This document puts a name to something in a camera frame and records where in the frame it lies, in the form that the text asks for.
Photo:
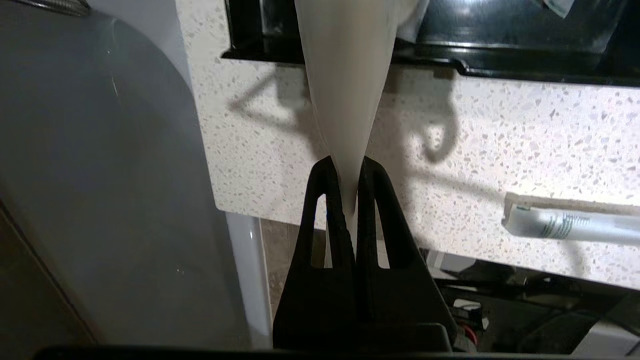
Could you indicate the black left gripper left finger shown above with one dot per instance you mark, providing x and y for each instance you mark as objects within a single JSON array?
[{"x": 315, "y": 310}]

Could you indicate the black plastic tray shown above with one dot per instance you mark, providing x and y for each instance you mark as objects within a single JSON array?
[{"x": 500, "y": 57}]

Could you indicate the long clear plastic packet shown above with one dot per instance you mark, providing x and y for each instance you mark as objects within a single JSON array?
[{"x": 345, "y": 75}]

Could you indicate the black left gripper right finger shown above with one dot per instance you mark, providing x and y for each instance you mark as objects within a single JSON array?
[{"x": 400, "y": 310}]

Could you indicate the white ceramic floor fixture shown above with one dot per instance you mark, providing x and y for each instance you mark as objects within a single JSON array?
[{"x": 100, "y": 200}]

